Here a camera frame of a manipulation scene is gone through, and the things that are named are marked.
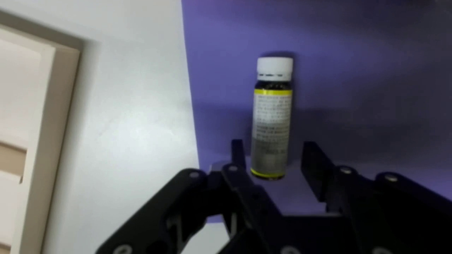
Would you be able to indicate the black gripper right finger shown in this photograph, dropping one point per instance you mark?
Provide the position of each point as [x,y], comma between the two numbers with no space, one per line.
[400,206]

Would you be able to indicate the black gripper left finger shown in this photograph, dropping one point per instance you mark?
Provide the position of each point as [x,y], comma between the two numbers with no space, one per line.
[188,206]

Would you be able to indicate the purple paper sheet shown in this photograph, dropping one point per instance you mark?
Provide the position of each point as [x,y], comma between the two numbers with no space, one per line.
[353,71]

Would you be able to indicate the light wooden divided box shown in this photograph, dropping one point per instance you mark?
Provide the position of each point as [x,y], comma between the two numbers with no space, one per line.
[32,141]

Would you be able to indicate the white bottle yellow band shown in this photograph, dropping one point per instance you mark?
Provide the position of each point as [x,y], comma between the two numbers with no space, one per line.
[271,127]

